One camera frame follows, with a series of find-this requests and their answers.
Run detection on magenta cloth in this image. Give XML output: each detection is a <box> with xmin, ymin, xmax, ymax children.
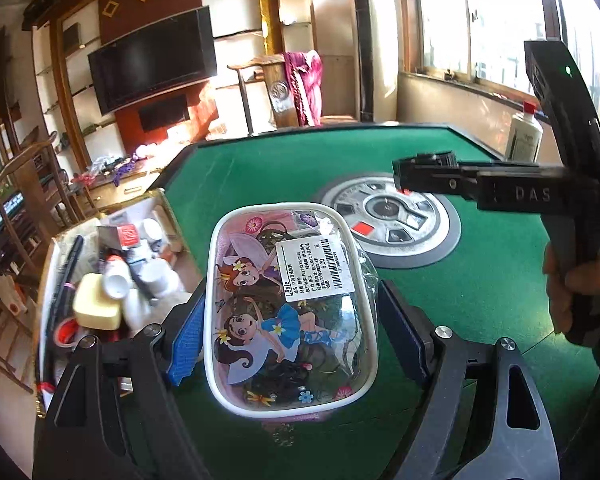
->
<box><xmin>282</xmin><ymin>50</ymin><xmax>325</xmax><ymax>126</ymax></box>

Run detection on plain white bottle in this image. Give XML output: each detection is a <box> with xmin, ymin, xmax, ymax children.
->
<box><xmin>125</xmin><ymin>290</ymin><xmax>148</xmax><ymax>331</ymax></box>

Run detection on white liquor bottle red cap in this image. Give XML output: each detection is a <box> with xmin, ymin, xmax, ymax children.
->
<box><xmin>504</xmin><ymin>101</ymin><xmax>543</xmax><ymax>161</ymax></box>

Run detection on black electric fireplace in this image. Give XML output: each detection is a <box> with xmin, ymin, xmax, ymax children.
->
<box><xmin>139</xmin><ymin>94</ymin><xmax>191</xmax><ymax>133</ymax></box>

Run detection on black speaker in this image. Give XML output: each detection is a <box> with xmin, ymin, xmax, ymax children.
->
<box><xmin>22</xmin><ymin>0</ymin><xmax>63</xmax><ymax>31</ymax></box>

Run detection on white bottle green label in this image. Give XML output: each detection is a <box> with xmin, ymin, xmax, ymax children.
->
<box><xmin>140</xmin><ymin>217</ymin><xmax>163</xmax><ymax>253</ymax></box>

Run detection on black flat television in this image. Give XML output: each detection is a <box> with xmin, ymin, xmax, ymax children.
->
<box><xmin>87</xmin><ymin>6</ymin><xmax>218</xmax><ymax>117</ymax></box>

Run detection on wooden wall shelf unit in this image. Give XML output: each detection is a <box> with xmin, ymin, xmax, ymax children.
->
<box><xmin>30</xmin><ymin>0</ymin><xmax>311</xmax><ymax>161</ymax></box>

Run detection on white standing air conditioner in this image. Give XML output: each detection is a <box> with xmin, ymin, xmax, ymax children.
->
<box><xmin>347</xmin><ymin>0</ymin><xmax>401</xmax><ymax>123</ymax></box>

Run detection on white bottle red label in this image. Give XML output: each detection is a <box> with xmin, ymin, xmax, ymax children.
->
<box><xmin>102</xmin><ymin>255</ymin><xmax>133</xmax><ymax>301</ymax></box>

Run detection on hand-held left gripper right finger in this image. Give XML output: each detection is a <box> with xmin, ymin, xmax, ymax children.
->
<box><xmin>377</xmin><ymin>280</ymin><xmax>561</xmax><ymax>480</ymax></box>

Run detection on purple plastic trinkets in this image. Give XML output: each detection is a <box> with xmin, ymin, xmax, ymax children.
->
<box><xmin>72</xmin><ymin>145</ymin><xmax>156</xmax><ymax>186</ymax></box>

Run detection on green gold cardboard tray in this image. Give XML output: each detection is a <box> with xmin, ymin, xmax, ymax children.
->
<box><xmin>35</xmin><ymin>187</ymin><xmax>203</xmax><ymax>416</ymax></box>

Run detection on dark wooden armchair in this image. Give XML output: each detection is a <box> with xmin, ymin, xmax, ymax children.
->
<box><xmin>0</xmin><ymin>132</ymin><xmax>98</xmax><ymax>281</ymax></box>

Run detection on grey box red label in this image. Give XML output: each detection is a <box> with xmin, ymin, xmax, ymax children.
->
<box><xmin>97</xmin><ymin>224</ymin><xmax>141</xmax><ymax>261</ymax></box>

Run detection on white orange bag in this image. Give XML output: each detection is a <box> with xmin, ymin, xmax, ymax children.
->
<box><xmin>0</xmin><ymin>275</ymin><xmax>36</xmax><ymax>321</ymax></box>

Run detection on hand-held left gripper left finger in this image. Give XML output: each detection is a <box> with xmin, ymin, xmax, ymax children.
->
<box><xmin>32</xmin><ymin>280</ymin><xmax>211</xmax><ymax>480</ymax></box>

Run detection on dark mahjong table with tiles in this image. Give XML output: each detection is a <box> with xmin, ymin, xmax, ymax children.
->
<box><xmin>0</xmin><ymin>190</ymin><xmax>26</xmax><ymax>246</ymax></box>

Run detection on large wooden frame window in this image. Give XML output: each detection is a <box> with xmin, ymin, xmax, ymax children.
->
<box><xmin>412</xmin><ymin>0</ymin><xmax>600</xmax><ymax>126</ymax></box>

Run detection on wooden chair with medallion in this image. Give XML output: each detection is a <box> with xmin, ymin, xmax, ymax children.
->
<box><xmin>227</xmin><ymin>52</ymin><xmax>326</xmax><ymax>136</ymax></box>

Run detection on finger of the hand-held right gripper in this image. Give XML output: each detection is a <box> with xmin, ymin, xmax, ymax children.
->
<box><xmin>414</xmin><ymin>151</ymin><xmax>539</xmax><ymax>171</ymax></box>
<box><xmin>392</xmin><ymin>157</ymin><xmax>478</xmax><ymax>196</ymax></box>

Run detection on person's right hand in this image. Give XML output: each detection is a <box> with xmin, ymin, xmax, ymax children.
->
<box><xmin>542</xmin><ymin>244</ymin><xmax>576</xmax><ymax>334</ymax></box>

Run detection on yellow soap block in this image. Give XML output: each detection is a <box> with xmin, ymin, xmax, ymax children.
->
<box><xmin>72</xmin><ymin>274</ymin><xmax>123</xmax><ymax>331</ymax></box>

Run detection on clear cartoon print pouch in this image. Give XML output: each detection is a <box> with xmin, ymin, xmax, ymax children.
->
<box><xmin>204</xmin><ymin>202</ymin><xmax>381</xmax><ymax>418</ymax></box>

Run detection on low wooden cabinet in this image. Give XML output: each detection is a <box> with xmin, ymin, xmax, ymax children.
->
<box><xmin>87</xmin><ymin>160</ymin><xmax>181</xmax><ymax>211</ymax></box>

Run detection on large white pill bottle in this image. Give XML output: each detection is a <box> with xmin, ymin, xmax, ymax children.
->
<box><xmin>140</xmin><ymin>260</ymin><xmax>181</xmax><ymax>296</ymax></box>

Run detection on long black marker red cap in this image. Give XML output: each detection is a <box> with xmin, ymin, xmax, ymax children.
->
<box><xmin>47</xmin><ymin>235</ymin><xmax>85</xmax><ymax>333</ymax></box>

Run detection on round grey table hub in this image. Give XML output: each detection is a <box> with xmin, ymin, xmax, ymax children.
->
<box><xmin>314</xmin><ymin>172</ymin><xmax>462</xmax><ymax>268</ymax></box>

